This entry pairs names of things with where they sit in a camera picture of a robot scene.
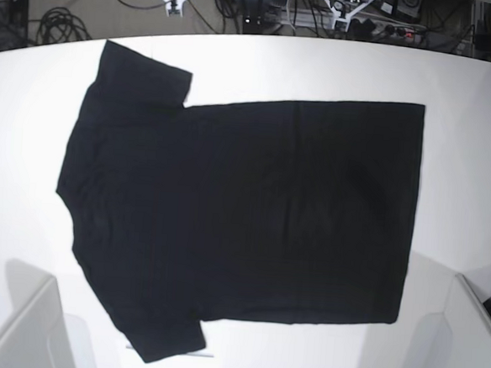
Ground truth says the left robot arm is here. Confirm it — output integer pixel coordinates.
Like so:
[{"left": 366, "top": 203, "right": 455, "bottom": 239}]
[{"left": 323, "top": 0, "right": 376, "bottom": 32}]

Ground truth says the white partition panel left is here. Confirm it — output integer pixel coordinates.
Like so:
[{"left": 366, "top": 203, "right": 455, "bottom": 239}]
[{"left": 0, "top": 276, "right": 76, "bottom": 368}]

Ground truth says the black T-shirt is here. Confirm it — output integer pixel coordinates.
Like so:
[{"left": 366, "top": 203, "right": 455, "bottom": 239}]
[{"left": 56, "top": 42, "right": 425, "bottom": 363}]

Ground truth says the white label plate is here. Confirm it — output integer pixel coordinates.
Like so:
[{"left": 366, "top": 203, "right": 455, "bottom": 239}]
[{"left": 125, "top": 343, "right": 215, "bottom": 359}]

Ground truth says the white power strip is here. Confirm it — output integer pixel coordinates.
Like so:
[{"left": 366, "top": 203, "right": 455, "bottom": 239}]
[{"left": 269, "top": 8, "right": 427, "bottom": 42}]

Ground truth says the white partition panel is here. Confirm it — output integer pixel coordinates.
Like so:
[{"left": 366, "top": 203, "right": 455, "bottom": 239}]
[
  {"left": 0, "top": 276, "right": 76, "bottom": 368},
  {"left": 445, "top": 274, "right": 491, "bottom": 368}
]

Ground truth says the white partition panel right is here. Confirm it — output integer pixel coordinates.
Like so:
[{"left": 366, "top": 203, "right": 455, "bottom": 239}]
[{"left": 445, "top": 274, "right": 491, "bottom": 368}]

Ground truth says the coiled black cable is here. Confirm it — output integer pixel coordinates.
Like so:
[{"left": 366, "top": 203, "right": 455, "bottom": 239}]
[{"left": 34, "top": 4, "right": 94, "bottom": 50}]

